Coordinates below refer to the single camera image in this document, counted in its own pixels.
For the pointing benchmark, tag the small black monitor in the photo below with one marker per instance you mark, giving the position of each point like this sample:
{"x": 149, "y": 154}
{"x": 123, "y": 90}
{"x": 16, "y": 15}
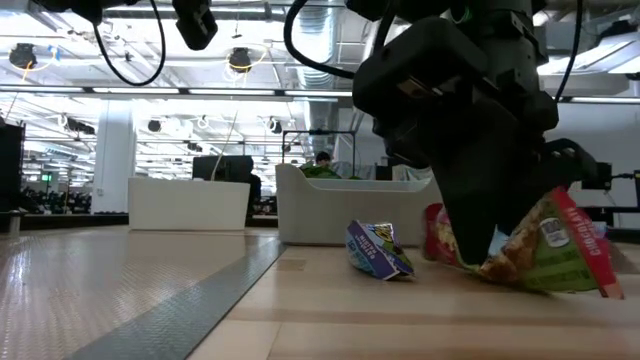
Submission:
{"x": 605, "y": 177}

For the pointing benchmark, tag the white rectangular bin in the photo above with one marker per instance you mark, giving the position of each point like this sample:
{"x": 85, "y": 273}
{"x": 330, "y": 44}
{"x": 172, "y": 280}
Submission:
{"x": 185, "y": 205}

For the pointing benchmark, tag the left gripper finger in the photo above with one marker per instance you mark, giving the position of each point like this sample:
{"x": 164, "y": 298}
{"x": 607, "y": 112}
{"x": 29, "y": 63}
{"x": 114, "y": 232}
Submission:
{"x": 195, "y": 25}

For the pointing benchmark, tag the round black ceiling device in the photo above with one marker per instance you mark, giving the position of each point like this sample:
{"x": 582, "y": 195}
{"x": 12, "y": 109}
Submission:
{"x": 22, "y": 55}
{"x": 240, "y": 60}

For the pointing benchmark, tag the grey tape strip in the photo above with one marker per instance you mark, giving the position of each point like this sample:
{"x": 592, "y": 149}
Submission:
{"x": 190, "y": 310}

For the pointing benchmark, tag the long ceiling light strip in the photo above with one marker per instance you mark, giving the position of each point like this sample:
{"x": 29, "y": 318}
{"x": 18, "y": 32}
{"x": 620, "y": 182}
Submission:
{"x": 225, "y": 92}

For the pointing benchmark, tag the silver corrugated ventilation duct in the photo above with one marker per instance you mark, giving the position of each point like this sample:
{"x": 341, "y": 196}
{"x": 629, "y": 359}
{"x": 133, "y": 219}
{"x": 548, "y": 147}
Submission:
{"x": 317, "y": 30}

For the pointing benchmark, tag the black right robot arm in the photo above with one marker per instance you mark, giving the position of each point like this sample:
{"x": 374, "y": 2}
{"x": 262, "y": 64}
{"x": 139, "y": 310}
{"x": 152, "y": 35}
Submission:
{"x": 400, "y": 7}

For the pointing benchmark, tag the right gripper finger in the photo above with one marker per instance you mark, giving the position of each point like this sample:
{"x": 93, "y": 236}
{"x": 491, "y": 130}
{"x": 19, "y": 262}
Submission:
{"x": 480, "y": 200}
{"x": 565, "y": 167}

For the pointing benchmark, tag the purple and white granola bar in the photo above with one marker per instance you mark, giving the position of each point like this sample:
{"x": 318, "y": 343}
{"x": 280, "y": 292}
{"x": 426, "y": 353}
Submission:
{"x": 375, "y": 250}

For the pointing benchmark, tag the black cabinet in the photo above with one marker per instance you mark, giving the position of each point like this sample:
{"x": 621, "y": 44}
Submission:
{"x": 11, "y": 165}

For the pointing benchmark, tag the red and yellow granola bar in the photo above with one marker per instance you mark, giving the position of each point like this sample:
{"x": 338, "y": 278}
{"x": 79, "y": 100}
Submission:
{"x": 440, "y": 235}

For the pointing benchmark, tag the white bin with curved ends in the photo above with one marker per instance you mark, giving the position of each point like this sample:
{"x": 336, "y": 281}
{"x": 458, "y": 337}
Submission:
{"x": 320, "y": 215}

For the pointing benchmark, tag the white pillar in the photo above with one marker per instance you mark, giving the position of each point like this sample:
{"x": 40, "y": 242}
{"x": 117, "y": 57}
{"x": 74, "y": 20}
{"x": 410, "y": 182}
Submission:
{"x": 114, "y": 160}

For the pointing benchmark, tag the person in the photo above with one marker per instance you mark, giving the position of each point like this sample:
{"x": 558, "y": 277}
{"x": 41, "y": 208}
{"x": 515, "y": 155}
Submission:
{"x": 322, "y": 170}
{"x": 255, "y": 190}

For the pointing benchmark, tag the green 100 calorie granola bar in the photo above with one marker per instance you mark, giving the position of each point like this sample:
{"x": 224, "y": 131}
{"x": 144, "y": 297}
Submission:
{"x": 555, "y": 260}

